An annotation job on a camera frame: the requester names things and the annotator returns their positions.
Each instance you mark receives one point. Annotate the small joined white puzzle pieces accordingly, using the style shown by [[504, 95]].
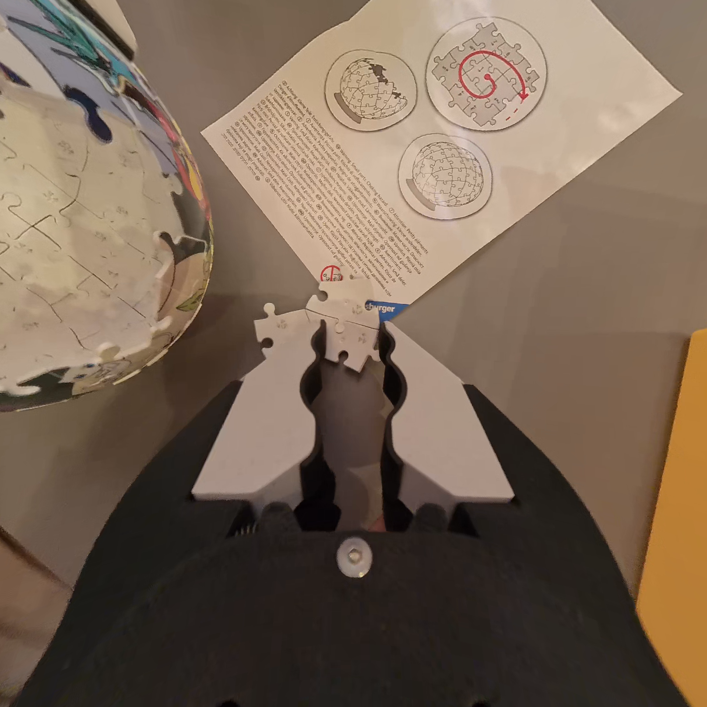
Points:
[[345, 326]]

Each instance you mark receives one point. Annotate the beige cushion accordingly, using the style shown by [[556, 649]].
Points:
[[22, 635]]

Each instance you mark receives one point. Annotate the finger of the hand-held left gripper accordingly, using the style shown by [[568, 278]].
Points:
[[122, 22]]

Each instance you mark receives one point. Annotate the partly built puzzle ball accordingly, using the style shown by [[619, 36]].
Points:
[[83, 232]]

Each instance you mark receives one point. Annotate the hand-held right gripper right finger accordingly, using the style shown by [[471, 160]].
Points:
[[447, 436]]

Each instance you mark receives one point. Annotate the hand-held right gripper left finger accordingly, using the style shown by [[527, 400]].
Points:
[[254, 436]]

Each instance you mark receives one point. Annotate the yellow plastic bin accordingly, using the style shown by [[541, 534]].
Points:
[[676, 524]]

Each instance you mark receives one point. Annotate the white puzzle instruction sheet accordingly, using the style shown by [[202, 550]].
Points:
[[458, 182]]

